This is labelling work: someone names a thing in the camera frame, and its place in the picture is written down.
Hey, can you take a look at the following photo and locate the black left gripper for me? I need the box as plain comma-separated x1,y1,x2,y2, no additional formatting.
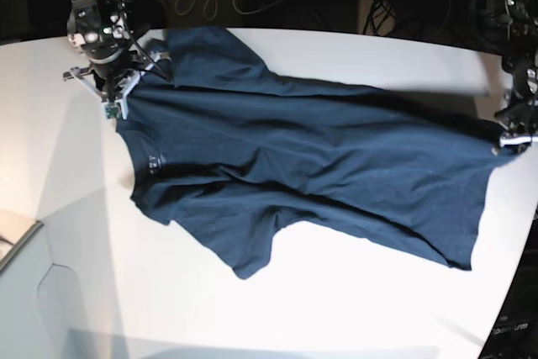
494,64,537,140

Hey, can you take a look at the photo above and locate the dark navy t-shirt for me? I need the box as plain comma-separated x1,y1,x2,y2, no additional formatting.
116,27,518,279

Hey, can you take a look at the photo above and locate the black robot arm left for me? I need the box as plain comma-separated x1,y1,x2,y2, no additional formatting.
494,0,537,147

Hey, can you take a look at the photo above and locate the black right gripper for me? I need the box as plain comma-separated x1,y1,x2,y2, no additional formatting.
82,45,143,94

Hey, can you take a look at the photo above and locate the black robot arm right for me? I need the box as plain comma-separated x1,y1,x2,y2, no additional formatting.
66,0,148,88

